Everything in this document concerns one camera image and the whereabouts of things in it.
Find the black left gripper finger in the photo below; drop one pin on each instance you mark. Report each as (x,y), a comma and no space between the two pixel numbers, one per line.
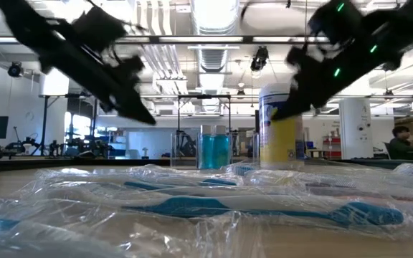
(127,114)
(135,104)

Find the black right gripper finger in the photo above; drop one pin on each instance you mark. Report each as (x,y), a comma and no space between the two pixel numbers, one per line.
(296,102)
(288,91)

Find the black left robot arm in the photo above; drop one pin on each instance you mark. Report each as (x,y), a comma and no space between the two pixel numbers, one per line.
(23,25)

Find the black robot arm on bench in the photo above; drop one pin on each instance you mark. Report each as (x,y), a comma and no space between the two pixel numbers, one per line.
(84,147)

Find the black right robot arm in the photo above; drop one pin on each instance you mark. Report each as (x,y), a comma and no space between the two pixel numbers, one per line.
(407,21)

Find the white disinfecting wipes canister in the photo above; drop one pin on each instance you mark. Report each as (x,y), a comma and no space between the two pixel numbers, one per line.
(278,143)

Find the white ceiling pipes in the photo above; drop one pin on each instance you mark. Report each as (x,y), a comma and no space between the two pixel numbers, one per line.
(163,61)

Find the red shelf rack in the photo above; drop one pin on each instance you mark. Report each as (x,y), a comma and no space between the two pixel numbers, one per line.
(332,141)

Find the white round column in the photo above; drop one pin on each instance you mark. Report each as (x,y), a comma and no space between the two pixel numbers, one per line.
(355,129)

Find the black ceiling spotlight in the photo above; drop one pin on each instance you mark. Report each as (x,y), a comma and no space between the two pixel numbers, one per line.
(14,69)

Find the black overhead light bar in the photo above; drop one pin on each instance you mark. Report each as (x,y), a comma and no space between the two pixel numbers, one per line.
(210,39)

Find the seated person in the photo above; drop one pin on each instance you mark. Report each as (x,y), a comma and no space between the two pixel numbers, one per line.
(402,145)

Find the black hanging camera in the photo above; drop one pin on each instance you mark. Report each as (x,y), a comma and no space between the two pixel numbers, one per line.
(259,59)

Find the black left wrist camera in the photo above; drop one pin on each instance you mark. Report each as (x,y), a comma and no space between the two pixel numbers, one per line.
(99,28)

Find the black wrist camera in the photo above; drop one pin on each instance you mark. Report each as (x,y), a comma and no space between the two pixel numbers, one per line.
(335,21)
(99,28)

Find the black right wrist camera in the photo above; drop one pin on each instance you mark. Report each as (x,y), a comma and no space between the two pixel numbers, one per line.
(335,21)

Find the black background rig frame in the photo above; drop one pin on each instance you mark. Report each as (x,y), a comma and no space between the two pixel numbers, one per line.
(44,125)

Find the black aluminium table frame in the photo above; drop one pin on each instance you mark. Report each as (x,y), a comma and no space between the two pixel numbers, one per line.
(66,163)

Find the silver ventilation duct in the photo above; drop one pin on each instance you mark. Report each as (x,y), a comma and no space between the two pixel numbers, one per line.
(213,57)

